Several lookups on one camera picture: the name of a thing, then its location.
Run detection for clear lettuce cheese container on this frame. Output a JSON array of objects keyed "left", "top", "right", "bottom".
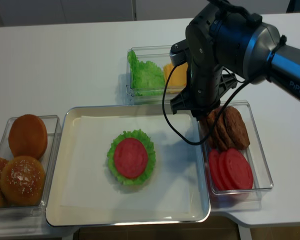
[{"left": 125, "top": 44, "right": 200, "bottom": 105}]

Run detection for green lettuce leaves in container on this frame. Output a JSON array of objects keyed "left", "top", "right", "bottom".
[{"left": 127, "top": 50, "right": 165, "bottom": 96}]

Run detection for red tomato slice front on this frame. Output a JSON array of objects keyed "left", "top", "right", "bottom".
[{"left": 224, "top": 148, "right": 254, "bottom": 190}]

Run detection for red tomato slice back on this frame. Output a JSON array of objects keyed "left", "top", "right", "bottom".
[{"left": 208, "top": 149, "right": 225, "bottom": 191}]

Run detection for white rectangular serving tray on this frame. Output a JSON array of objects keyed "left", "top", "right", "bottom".
[{"left": 46, "top": 104, "right": 211, "bottom": 226}]

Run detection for clear patty tomato container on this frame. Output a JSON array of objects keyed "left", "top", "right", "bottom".
[{"left": 202, "top": 100, "right": 274, "bottom": 207}]

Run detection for brown meat patty front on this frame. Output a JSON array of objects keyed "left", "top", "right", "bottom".
[{"left": 223, "top": 106, "right": 250, "bottom": 150}]

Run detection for brown meat patty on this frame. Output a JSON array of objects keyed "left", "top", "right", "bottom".
[
  {"left": 223, "top": 106, "right": 250, "bottom": 150},
  {"left": 216, "top": 112, "right": 236, "bottom": 149},
  {"left": 206, "top": 110, "right": 228, "bottom": 151},
  {"left": 199, "top": 117, "right": 216, "bottom": 149}
]

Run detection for plain brown bun bottom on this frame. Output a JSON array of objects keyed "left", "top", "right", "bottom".
[{"left": 8, "top": 114, "right": 48, "bottom": 160}]

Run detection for clear bun container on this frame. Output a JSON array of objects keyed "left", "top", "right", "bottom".
[{"left": 0, "top": 115, "right": 62, "bottom": 220}]

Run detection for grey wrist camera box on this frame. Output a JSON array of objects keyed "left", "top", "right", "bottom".
[{"left": 169, "top": 39, "right": 190, "bottom": 67}]

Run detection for white paper tray liner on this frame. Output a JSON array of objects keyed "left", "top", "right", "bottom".
[{"left": 62, "top": 115, "right": 196, "bottom": 212}]

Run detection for red tomato slice on tray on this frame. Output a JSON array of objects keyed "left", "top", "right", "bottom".
[{"left": 113, "top": 137, "right": 149, "bottom": 179}]

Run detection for red tomato slice middle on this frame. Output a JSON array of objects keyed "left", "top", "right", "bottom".
[{"left": 218, "top": 151, "right": 235, "bottom": 190}]

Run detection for black camera cable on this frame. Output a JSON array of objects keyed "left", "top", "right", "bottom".
[{"left": 162, "top": 62, "right": 248, "bottom": 146}]

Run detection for yellow cheese slices stack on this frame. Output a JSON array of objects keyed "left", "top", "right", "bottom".
[{"left": 163, "top": 63, "right": 188, "bottom": 94}]

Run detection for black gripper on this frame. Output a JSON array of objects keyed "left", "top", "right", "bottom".
[{"left": 169, "top": 59, "right": 246, "bottom": 122}]

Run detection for sesame bun top front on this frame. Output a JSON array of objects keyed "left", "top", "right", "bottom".
[{"left": 0, "top": 155, "right": 46, "bottom": 207}]

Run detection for green lettuce leaf on tray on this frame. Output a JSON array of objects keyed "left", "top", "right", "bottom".
[{"left": 107, "top": 129, "right": 156, "bottom": 186}]

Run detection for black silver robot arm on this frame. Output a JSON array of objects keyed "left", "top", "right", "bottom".
[{"left": 169, "top": 0, "right": 300, "bottom": 117}]

